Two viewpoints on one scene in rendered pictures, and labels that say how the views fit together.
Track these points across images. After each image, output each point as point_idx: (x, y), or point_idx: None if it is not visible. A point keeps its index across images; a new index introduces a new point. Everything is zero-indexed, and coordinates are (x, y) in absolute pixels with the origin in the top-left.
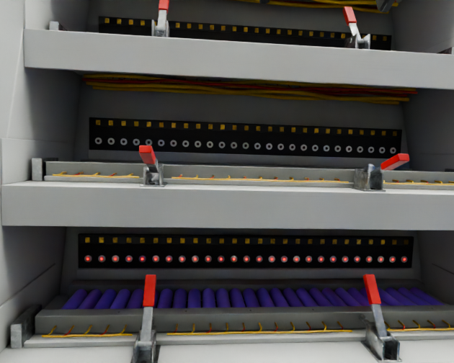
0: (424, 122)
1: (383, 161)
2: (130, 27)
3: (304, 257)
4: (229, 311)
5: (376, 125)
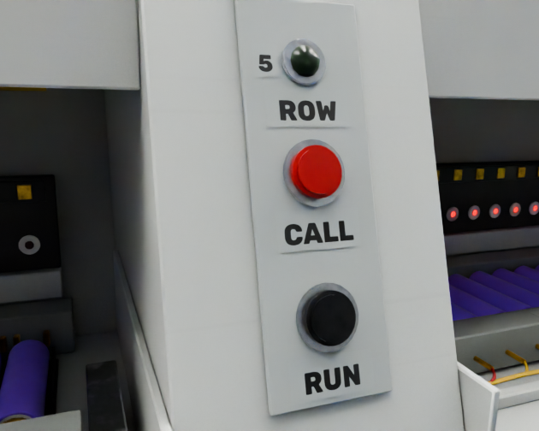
0: (114, 155)
1: None
2: None
3: None
4: None
5: (10, 152)
